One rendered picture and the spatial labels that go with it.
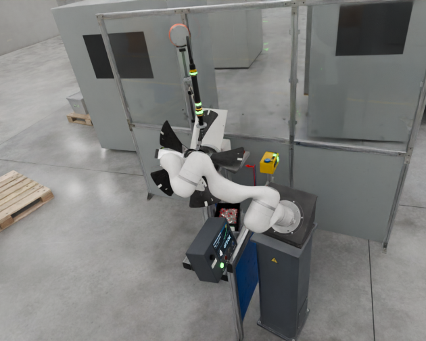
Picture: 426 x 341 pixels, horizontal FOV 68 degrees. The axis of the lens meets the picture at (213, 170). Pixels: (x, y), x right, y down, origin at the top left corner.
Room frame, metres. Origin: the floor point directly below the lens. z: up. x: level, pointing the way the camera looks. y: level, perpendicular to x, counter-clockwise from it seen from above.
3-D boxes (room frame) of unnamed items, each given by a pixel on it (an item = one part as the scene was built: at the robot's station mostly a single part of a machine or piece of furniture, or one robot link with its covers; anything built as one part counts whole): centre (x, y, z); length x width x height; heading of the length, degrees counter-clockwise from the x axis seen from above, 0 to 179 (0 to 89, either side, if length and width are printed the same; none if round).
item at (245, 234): (1.63, -0.23, 0.82); 0.90 x 0.04 x 0.08; 151
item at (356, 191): (2.52, -0.32, 0.50); 2.59 x 0.03 x 0.91; 61
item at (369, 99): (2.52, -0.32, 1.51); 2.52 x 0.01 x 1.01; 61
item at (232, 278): (1.25, -0.02, 0.39); 0.04 x 0.04 x 0.78; 61
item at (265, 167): (1.97, -0.43, 1.02); 0.16 x 0.10 x 0.11; 151
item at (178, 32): (2.61, 0.10, 1.88); 0.16 x 0.07 x 0.16; 96
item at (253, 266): (1.63, -0.23, 0.45); 0.82 x 0.02 x 0.66; 151
